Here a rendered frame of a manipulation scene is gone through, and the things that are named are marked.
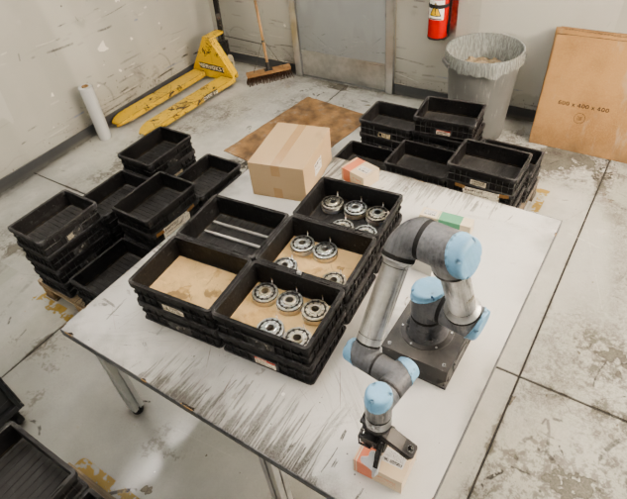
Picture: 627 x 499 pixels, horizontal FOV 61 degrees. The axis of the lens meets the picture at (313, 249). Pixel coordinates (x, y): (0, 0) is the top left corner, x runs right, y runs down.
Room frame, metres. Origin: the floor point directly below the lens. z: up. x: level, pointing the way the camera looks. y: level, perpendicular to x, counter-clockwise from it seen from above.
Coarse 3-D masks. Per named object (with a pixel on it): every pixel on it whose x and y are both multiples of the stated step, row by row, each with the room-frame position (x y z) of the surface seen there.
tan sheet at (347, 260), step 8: (288, 248) 1.67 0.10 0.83; (280, 256) 1.62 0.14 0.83; (288, 256) 1.61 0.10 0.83; (296, 256) 1.60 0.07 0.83; (304, 256) 1.60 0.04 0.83; (312, 256) 1.59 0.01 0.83; (344, 256) 1.57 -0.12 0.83; (352, 256) 1.57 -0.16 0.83; (360, 256) 1.56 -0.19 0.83; (304, 264) 1.55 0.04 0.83; (312, 264) 1.55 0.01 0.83; (320, 264) 1.54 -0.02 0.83; (328, 264) 1.54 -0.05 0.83; (336, 264) 1.53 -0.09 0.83; (344, 264) 1.52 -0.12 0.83; (352, 264) 1.52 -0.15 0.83; (312, 272) 1.50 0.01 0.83; (320, 272) 1.50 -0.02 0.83; (344, 272) 1.48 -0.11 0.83
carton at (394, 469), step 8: (360, 448) 0.77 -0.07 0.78; (360, 456) 0.75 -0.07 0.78; (384, 456) 0.74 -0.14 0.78; (392, 456) 0.73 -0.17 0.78; (400, 456) 0.73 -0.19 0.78; (360, 464) 0.73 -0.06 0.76; (384, 464) 0.71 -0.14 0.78; (392, 464) 0.71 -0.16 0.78; (400, 464) 0.71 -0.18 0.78; (408, 464) 0.70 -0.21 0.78; (360, 472) 0.73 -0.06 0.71; (368, 472) 0.71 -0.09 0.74; (384, 472) 0.69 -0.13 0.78; (392, 472) 0.69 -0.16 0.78; (400, 472) 0.68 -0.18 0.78; (408, 472) 0.70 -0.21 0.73; (376, 480) 0.70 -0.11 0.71; (384, 480) 0.68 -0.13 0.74; (392, 480) 0.67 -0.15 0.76; (400, 480) 0.66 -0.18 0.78; (392, 488) 0.67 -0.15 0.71; (400, 488) 0.65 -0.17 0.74
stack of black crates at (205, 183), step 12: (204, 156) 3.03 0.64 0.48; (216, 156) 3.01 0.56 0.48; (192, 168) 2.93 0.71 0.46; (204, 168) 3.01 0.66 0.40; (216, 168) 3.02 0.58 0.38; (228, 168) 2.96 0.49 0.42; (240, 168) 2.87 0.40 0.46; (192, 180) 2.91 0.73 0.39; (204, 180) 2.91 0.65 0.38; (216, 180) 2.89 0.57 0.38; (228, 180) 2.79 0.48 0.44; (204, 192) 2.77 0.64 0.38; (216, 192) 2.69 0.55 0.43
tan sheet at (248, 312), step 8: (248, 296) 1.41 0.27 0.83; (248, 304) 1.37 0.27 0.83; (240, 312) 1.34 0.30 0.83; (248, 312) 1.33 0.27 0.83; (256, 312) 1.33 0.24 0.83; (264, 312) 1.32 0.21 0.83; (272, 312) 1.32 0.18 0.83; (240, 320) 1.30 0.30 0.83; (248, 320) 1.29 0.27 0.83; (256, 320) 1.29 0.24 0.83; (280, 320) 1.27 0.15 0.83; (288, 320) 1.27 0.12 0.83; (296, 320) 1.26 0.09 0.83; (288, 328) 1.23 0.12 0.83; (312, 328) 1.22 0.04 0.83
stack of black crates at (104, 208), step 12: (108, 180) 2.89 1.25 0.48; (120, 180) 2.95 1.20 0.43; (132, 180) 2.93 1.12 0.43; (144, 180) 2.85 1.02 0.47; (96, 192) 2.81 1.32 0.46; (108, 192) 2.86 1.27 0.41; (120, 192) 2.89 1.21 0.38; (108, 204) 2.77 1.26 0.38; (108, 216) 2.52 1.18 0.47; (108, 228) 2.53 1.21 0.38; (120, 228) 2.57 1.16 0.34
